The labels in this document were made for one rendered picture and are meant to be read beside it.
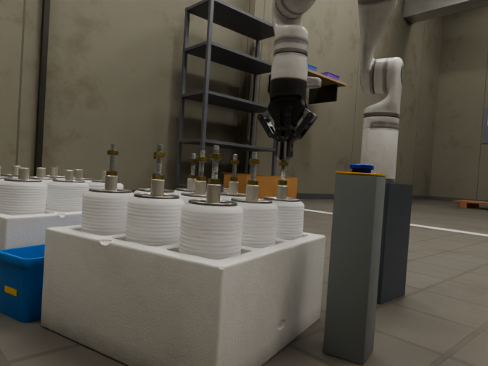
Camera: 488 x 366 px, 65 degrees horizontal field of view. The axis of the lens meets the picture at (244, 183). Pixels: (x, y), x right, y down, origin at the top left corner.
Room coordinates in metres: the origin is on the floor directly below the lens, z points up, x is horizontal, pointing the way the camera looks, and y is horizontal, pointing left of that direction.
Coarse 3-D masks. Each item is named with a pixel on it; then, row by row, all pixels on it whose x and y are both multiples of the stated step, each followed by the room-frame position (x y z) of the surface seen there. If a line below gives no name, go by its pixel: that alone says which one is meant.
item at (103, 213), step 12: (84, 192) 0.69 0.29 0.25; (96, 192) 0.67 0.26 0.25; (132, 192) 0.72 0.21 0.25; (84, 204) 0.68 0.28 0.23; (96, 204) 0.66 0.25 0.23; (108, 204) 0.66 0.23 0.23; (120, 204) 0.67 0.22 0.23; (84, 216) 0.67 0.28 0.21; (96, 216) 0.66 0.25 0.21; (108, 216) 0.67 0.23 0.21; (120, 216) 0.68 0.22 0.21; (84, 228) 0.67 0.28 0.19; (96, 228) 0.66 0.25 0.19; (108, 228) 0.66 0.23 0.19; (120, 228) 0.68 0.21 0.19
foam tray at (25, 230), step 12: (0, 216) 0.78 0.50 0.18; (12, 216) 0.79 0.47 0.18; (24, 216) 0.80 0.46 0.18; (36, 216) 0.83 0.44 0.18; (48, 216) 0.85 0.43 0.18; (60, 216) 0.88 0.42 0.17; (72, 216) 0.90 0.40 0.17; (0, 228) 0.78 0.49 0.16; (12, 228) 0.78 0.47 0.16; (24, 228) 0.80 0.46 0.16; (36, 228) 0.83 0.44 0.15; (0, 240) 0.78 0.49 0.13; (12, 240) 0.78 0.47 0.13; (24, 240) 0.80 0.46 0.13; (36, 240) 0.83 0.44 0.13
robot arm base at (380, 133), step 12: (372, 120) 1.00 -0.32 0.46; (384, 120) 0.98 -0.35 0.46; (396, 120) 0.99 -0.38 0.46; (372, 132) 0.99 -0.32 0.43; (384, 132) 0.98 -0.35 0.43; (396, 132) 1.00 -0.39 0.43; (372, 144) 0.99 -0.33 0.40; (384, 144) 0.98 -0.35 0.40; (396, 144) 1.00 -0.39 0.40; (360, 156) 1.03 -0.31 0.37; (372, 156) 0.99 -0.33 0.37; (384, 156) 0.98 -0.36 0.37; (396, 156) 1.04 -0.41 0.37; (384, 168) 0.98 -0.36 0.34
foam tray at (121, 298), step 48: (48, 240) 0.68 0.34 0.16; (96, 240) 0.61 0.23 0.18; (288, 240) 0.71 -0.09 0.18; (48, 288) 0.67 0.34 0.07; (96, 288) 0.61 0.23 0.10; (144, 288) 0.55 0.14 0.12; (192, 288) 0.50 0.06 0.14; (240, 288) 0.52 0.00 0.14; (288, 288) 0.66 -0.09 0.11; (96, 336) 0.60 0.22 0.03; (144, 336) 0.55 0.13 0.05; (192, 336) 0.50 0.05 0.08; (240, 336) 0.53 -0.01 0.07; (288, 336) 0.67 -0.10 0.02
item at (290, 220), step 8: (272, 200) 0.76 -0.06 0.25; (280, 208) 0.74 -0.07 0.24; (288, 208) 0.74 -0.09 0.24; (296, 208) 0.75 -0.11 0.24; (280, 216) 0.74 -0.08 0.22; (288, 216) 0.74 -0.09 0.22; (296, 216) 0.75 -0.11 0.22; (280, 224) 0.74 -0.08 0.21; (288, 224) 0.74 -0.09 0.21; (296, 224) 0.75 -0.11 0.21; (280, 232) 0.74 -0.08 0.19; (288, 232) 0.74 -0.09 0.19; (296, 232) 0.75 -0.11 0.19
